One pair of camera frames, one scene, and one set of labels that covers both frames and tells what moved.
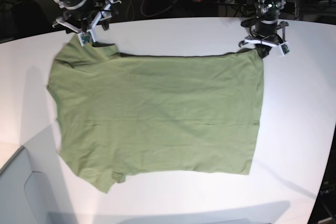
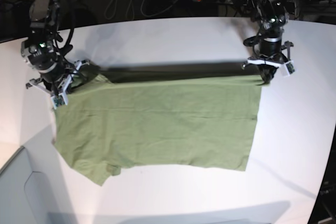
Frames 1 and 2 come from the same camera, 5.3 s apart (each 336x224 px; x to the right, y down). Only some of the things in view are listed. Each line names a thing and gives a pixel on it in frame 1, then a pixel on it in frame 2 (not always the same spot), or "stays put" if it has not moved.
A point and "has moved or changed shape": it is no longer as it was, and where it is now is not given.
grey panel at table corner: x=33 y=188 stays put
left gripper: x=85 y=24 → x=57 y=82
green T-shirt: x=120 y=115 has moved or changed shape
